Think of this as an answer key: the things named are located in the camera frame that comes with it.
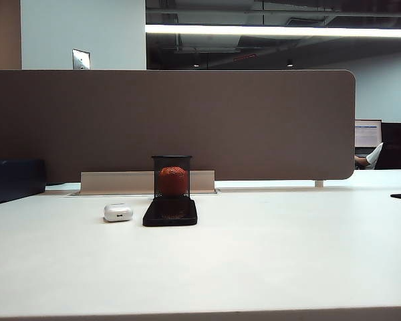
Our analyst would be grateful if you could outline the metal wall plate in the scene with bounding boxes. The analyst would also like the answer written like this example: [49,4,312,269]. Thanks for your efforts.
[72,48,91,70]

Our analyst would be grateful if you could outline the brown desk partition panel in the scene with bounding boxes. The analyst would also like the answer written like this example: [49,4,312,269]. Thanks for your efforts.
[0,69,357,183]

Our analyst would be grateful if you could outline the computer monitor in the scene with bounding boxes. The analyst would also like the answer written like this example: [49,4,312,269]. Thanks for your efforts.
[355,119,383,156]

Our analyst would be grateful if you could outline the dark blue box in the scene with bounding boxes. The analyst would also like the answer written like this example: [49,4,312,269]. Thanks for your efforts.
[0,158,47,207]

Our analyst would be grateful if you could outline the long ceiling light strip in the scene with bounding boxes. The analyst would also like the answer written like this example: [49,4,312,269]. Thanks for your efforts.
[145,23,401,39]

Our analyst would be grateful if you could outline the black mesh pen holder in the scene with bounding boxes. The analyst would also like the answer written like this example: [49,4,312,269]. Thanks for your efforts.
[151,154,193,200]

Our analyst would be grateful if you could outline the person in black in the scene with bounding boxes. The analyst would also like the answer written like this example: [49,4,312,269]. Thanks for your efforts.
[354,112,401,171]

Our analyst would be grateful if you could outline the white wireless earphone case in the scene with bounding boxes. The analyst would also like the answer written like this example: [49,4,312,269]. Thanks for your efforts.
[103,203,134,223]

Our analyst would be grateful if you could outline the silver cable tray flap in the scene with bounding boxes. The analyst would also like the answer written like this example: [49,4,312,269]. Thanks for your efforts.
[80,170,217,194]

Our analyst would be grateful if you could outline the orange ball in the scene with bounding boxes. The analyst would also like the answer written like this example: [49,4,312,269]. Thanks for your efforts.
[158,166,188,196]

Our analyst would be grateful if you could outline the black smartphone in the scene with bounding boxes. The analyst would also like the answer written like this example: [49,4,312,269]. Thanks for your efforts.
[142,197,198,227]

